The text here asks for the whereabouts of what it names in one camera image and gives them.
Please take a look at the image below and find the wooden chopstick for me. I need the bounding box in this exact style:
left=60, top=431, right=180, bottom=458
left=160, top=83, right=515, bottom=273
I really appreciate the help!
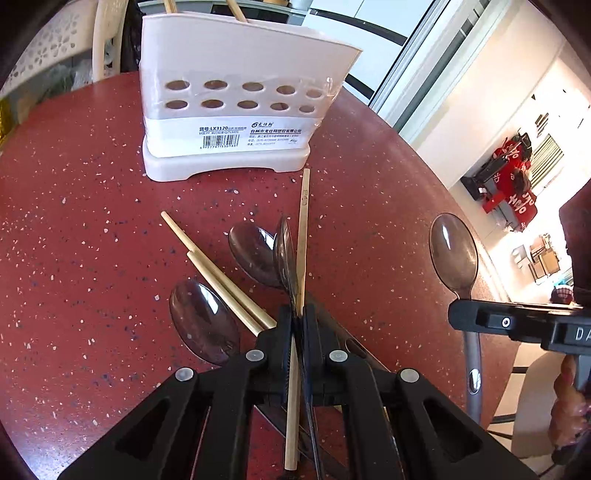
left=284, top=168, right=311, bottom=474
left=160, top=211, right=276, bottom=336
left=163, top=0, right=177, bottom=13
left=226, top=0, right=247, bottom=23
left=187, top=251, right=270, bottom=336

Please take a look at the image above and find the white utensil holder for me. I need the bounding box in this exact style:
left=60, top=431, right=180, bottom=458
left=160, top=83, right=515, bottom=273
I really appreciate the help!
left=139, top=12, right=361, bottom=182

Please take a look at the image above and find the white floral storage cart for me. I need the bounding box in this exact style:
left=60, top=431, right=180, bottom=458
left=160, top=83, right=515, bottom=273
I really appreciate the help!
left=0, top=0, right=126, bottom=100

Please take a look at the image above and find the black hanging bag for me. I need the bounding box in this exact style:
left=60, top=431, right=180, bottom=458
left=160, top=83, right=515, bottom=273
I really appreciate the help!
left=120, top=0, right=143, bottom=73

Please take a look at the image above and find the right hand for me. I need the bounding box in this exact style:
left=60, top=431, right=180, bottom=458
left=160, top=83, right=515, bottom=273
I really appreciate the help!
left=548, top=355, right=590, bottom=448

